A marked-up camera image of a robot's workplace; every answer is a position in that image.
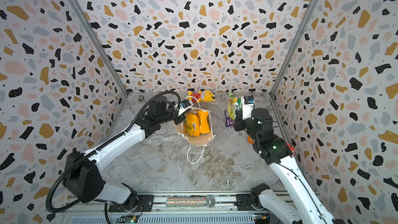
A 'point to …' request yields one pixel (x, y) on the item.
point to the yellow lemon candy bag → (192, 125)
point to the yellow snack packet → (204, 127)
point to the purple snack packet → (229, 122)
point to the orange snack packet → (250, 140)
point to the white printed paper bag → (202, 140)
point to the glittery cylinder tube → (209, 201)
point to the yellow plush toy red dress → (203, 95)
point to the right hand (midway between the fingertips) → (234, 108)
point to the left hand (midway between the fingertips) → (188, 104)
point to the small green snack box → (235, 104)
